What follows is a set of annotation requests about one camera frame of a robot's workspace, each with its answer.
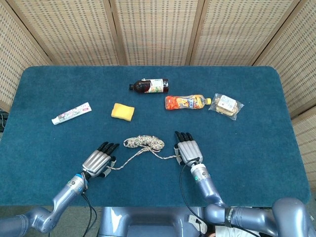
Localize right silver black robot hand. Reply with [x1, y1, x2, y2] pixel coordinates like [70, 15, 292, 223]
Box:
[173, 130, 204, 167]

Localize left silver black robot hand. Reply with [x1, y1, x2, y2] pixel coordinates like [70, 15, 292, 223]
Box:
[81, 141, 120, 178]

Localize speckled beige braided rope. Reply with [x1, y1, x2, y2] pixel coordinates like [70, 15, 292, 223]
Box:
[106, 135, 180, 171]

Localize orange juice plastic bottle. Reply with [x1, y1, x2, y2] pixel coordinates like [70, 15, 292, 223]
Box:
[164, 94, 212, 111]

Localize white floral toothpaste tube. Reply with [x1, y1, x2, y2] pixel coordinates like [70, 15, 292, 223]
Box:
[51, 102, 92, 125]

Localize yellow green scrubbing sponge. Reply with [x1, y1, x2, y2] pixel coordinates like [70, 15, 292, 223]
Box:
[111, 103, 135, 122]

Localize clear bag of pastries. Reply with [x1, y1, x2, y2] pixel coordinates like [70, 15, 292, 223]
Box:
[208, 93, 245, 121]

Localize blue carpet table cover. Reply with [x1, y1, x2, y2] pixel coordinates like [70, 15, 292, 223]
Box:
[0, 65, 312, 207]

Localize white connector tag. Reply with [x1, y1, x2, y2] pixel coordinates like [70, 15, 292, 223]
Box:
[189, 214, 208, 234]

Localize blue-grey robot torso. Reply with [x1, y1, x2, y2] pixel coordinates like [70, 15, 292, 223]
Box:
[98, 206, 217, 237]

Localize dark iced tea bottle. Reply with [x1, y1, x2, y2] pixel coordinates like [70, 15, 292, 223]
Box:
[128, 78, 169, 94]

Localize white cloth bundle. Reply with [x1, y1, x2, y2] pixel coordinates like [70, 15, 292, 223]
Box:
[214, 226, 260, 237]

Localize black device on floor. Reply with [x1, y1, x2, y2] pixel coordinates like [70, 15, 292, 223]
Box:
[0, 110, 10, 133]

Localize woven rattan screen panel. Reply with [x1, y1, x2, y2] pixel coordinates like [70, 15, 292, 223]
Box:
[187, 0, 303, 66]
[108, 0, 205, 66]
[6, 0, 128, 66]
[0, 0, 54, 112]
[253, 0, 316, 118]
[291, 106, 316, 196]

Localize black right hand cable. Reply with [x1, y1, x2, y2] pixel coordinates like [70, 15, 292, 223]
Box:
[179, 159, 217, 225]

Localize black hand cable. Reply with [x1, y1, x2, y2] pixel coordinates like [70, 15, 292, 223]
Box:
[80, 192, 98, 237]
[179, 159, 217, 225]

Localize black left hand cable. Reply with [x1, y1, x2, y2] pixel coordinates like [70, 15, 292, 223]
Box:
[80, 192, 98, 237]

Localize black velcro arm strap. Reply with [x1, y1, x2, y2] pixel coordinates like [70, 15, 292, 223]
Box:
[224, 207, 235, 227]

